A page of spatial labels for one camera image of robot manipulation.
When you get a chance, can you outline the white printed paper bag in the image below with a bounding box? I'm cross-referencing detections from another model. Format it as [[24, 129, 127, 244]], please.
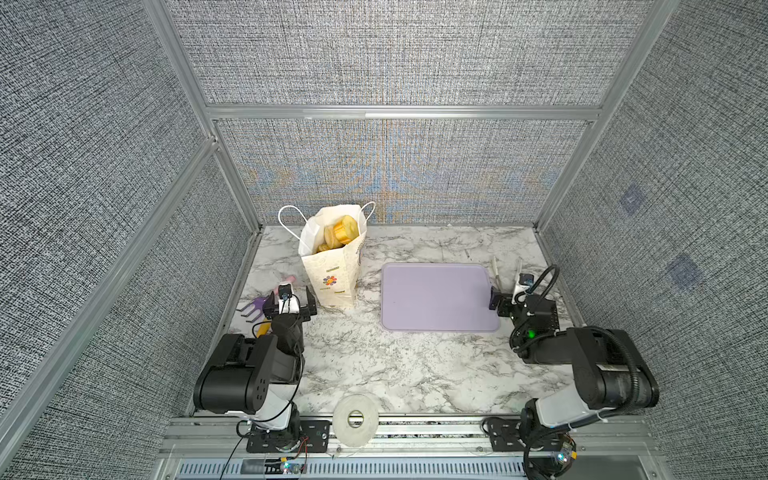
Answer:
[[292, 201, 376, 309]]

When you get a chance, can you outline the pale yellow fake bun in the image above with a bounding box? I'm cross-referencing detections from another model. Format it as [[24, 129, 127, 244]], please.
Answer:
[[317, 225, 344, 253]]

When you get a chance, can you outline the yellow bundt fake bread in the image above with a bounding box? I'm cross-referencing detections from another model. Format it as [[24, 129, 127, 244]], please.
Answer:
[[332, 215, 360, 245]]

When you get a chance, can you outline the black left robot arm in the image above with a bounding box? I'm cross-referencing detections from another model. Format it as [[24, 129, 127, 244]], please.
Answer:
[[193, 284, 317, 434]]

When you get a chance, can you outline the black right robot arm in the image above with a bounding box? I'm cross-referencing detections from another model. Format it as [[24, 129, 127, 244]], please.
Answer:
[[489, 287, 660, 429]]

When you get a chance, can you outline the purple toy garden fork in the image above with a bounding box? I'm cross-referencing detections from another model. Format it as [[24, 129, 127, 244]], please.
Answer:
[[235, 275, 296, 323]]

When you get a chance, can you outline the lilac plastic tray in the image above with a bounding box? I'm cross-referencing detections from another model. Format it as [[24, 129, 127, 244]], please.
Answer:
[[380, 263, 500, 333]]

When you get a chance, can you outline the white tape roll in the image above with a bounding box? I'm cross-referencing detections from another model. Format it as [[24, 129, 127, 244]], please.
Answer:
[[332, 395, 379, 448]]

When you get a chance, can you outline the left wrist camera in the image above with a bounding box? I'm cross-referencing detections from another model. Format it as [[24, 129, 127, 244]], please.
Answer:
[[275, 283, 294, 301]]

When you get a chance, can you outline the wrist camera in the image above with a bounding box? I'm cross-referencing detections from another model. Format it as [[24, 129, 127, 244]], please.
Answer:
[[275, 283, 294, 301], [513, 273, 535, 296]]

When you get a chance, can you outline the yellow toy tool handle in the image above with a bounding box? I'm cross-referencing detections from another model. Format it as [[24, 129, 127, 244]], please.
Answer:
[[252, 321, 271, 338]]

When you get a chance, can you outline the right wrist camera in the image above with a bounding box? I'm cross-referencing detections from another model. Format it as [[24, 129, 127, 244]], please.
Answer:
[[513, 273, 535, 296]]

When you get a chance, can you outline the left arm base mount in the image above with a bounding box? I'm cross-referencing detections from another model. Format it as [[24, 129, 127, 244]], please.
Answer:
[[246, 420, 331, 456]]

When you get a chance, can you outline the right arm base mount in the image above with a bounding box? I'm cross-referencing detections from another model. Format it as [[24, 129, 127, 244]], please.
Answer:
[[480, 416, 578, 473]]

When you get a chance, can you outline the aluminium front rail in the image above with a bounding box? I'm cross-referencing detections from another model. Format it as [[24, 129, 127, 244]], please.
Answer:
[[150, 414, 673, 479]]

